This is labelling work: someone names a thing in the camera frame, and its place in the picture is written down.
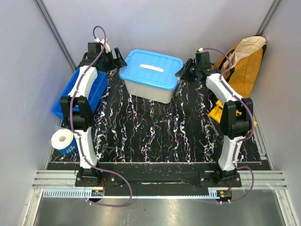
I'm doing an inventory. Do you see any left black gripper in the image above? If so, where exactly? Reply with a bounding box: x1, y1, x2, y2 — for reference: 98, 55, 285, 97
99, 48, 127, 72

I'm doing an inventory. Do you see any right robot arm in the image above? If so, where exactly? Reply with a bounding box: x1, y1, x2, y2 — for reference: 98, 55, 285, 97
176, 49, 254, 186

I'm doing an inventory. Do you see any yellow test tube rack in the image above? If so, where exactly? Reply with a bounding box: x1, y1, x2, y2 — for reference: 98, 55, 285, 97
208, 98, 257, 136

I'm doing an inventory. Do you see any white tape roll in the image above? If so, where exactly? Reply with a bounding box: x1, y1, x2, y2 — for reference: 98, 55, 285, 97
51, 129, 78, 156

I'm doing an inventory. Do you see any blue divided organizer tray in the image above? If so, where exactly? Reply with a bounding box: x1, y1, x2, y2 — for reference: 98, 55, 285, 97
52, 68, 108, 120

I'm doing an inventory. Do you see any light blue plastic lid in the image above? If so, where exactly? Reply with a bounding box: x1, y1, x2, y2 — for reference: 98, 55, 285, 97
119, 49, 184, 90

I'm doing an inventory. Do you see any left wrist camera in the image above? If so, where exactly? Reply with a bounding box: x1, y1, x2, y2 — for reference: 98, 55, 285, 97
95, 38, 111, 53

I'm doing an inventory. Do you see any box inside tote bag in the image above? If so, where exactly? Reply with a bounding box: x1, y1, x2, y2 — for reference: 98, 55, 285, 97
230, 50, 250, 69

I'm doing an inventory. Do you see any yellow canvas tote bag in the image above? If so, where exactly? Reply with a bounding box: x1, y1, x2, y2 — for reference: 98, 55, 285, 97
223, 36, 267, 98

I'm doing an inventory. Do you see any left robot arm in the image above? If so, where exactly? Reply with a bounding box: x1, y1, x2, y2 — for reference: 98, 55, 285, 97
60, 40, 127, 187

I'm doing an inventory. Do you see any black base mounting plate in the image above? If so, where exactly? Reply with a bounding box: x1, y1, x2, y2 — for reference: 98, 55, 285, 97
75, 162, 242, 196

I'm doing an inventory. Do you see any white plastic tub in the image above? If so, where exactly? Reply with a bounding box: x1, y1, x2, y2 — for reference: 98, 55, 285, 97
124, 80, 175, 104

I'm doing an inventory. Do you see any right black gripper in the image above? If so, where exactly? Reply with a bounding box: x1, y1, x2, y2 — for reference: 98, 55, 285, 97
175, 59, 200, 83

